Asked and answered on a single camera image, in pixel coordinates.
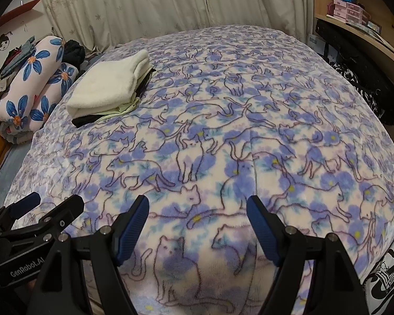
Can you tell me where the white labelled box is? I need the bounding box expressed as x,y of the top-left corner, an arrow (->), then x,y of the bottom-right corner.
307,33 -> 327,56

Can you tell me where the beige patterned curtain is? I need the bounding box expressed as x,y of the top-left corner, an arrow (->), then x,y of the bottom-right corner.
38,0 -> 316,51

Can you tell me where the rolled blue floral quilt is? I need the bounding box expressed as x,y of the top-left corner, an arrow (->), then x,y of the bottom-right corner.
0,35 -> 79,145

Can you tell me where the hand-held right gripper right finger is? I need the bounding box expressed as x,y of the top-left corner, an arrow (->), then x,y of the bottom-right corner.
246,195 -> 370,315

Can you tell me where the stack of pink boxes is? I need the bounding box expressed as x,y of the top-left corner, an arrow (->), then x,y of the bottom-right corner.
331,0 -> 370,23

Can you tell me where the grey clothes pile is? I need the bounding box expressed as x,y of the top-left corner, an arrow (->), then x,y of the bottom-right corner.
0,38 -> 37,79

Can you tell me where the light green garment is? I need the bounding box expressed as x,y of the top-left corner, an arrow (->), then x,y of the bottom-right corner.
98,97 -> 142,117

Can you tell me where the white fuzzy cardigan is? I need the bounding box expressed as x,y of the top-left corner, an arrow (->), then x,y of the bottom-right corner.
66,49 -> 152,119

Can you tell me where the black garment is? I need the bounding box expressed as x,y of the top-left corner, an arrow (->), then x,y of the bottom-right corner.
71,67 -> 157,128

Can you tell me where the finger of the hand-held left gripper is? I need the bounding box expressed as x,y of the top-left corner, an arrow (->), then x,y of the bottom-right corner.
0,195 -> 85,240
0,193 -> 41,224

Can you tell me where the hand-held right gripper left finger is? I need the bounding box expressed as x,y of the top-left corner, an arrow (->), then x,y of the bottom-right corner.
26,195 -> 151,315

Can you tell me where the grey blue bed sheet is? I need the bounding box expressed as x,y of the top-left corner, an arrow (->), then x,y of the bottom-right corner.
0,141 -> 33,204

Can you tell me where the red wall shelf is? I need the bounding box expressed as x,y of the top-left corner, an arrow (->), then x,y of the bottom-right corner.
0,0 -> 42,23

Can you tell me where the purple cat-print blanket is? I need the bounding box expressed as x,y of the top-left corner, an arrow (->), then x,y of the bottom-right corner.
3,24 -> 394,315

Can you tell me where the zebra striped cloth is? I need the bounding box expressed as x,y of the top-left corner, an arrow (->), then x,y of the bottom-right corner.
363,226 -> 394,315

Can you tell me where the black white patterned cloth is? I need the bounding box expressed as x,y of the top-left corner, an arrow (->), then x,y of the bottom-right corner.
328,61 -> 394,125

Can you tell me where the dark clothes pile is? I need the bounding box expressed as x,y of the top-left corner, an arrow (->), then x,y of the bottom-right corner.
64,39 -> 86,69

